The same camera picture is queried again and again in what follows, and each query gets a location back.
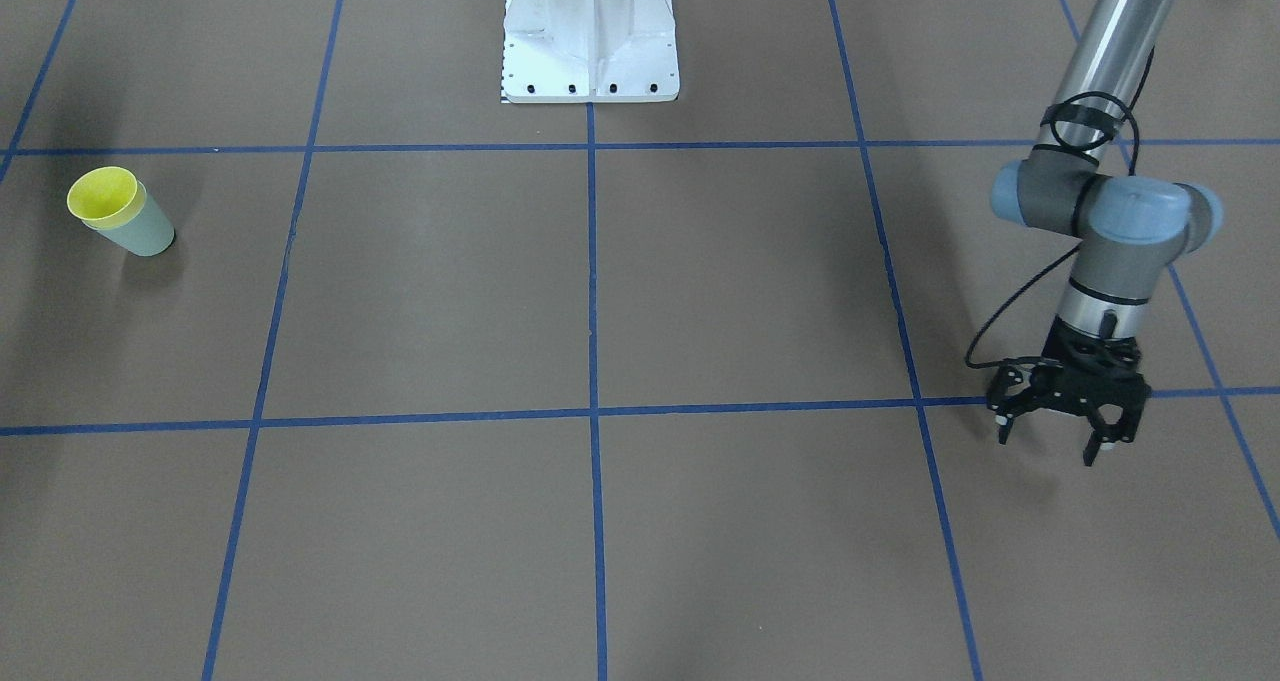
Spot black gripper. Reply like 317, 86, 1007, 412
987, 317, 1151, 467

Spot yellow cup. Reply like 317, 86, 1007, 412
67, 166, 147, 230

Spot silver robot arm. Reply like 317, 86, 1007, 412
986, 0, 1224, 466

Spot green cup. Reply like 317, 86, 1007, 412
99, 183, 177, 257

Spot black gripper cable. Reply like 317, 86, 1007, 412
964, 91, 1140, 370

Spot white camera stand column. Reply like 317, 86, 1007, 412
500, 0, 681, 104

